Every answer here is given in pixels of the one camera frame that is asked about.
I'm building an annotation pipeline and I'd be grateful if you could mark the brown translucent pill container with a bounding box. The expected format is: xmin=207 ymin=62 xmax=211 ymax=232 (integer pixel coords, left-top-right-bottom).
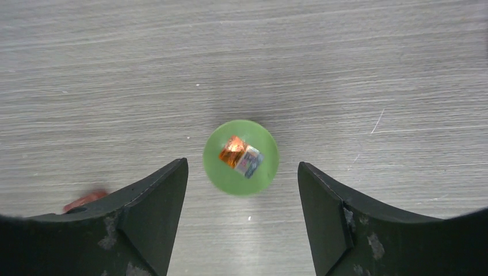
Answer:
xmin=63 ymin=190 xmax=109 ymax=213

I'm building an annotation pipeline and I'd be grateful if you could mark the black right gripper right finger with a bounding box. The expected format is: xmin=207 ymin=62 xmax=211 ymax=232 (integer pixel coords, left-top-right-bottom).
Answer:
xmin=298 ymin=162 xmax=487 ymax=275

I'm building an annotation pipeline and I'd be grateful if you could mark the green bottle cap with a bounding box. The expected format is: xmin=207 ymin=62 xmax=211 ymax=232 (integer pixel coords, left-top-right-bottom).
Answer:
xmin=203 ymin=120 xmax=280 ymax=196

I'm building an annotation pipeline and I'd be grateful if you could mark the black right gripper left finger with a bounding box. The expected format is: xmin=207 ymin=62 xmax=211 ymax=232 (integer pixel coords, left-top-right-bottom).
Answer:
xmin=1 ymin=158 xmax=188 ymax=275

